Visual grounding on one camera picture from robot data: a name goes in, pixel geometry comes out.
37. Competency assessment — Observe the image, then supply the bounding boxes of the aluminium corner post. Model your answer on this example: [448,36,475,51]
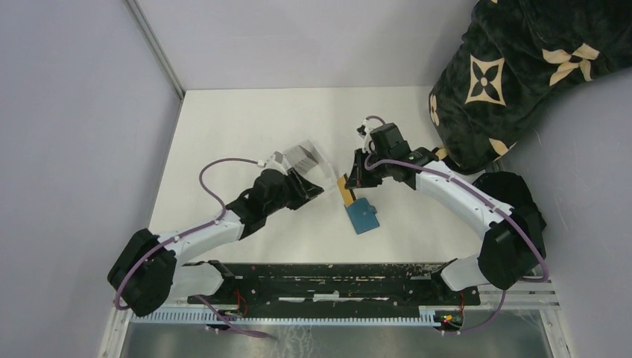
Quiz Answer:
[123,0,186,101]

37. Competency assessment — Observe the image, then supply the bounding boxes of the gold credit card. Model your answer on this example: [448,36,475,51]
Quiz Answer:
[337,174,356,207]

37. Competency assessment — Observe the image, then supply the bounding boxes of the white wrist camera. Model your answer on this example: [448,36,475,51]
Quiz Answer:
[357,119,376,154]
[257,151,287,172]

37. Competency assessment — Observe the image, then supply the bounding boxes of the aluminium rail frame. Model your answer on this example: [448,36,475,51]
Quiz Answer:
[471,280,560,311]

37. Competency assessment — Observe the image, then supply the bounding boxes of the black cloth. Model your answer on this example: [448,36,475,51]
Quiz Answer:
[473,172,547,229]

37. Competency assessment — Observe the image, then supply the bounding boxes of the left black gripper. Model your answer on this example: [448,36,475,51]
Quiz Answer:
[265,166,323,216]

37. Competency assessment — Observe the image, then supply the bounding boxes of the blue leather card holder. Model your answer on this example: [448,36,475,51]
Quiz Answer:
[345,198,380,235]

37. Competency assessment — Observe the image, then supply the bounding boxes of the black floral patterned blanket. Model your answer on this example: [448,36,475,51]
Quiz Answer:
[429,1,631,175]

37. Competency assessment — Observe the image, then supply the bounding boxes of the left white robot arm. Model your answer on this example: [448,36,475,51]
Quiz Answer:
[107,169,325,317]

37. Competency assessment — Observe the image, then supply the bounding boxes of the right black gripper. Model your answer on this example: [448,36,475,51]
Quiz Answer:
[344,148,391,189]

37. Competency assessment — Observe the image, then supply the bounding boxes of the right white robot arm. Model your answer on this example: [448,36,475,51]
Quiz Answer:
[345,122,549,304]

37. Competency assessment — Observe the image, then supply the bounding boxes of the white slotted cable duct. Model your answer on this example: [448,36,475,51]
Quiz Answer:
[130,308,440,327]

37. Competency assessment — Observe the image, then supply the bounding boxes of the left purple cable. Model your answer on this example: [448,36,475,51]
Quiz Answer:
[113,157,275,339]

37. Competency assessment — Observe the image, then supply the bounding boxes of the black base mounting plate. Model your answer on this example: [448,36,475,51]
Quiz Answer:
[205,260,481,318]

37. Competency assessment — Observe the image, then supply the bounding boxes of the stack of credit cards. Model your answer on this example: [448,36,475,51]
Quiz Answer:
[284,145,318,173]

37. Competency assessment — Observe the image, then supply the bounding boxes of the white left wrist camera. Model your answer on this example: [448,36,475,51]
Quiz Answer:
[257,151,287,172]

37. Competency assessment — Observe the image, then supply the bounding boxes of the clear plastic card box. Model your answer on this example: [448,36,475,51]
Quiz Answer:
[281,138,338,195]

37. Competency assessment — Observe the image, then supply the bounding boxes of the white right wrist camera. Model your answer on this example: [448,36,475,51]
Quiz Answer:
[357,119,376,154]

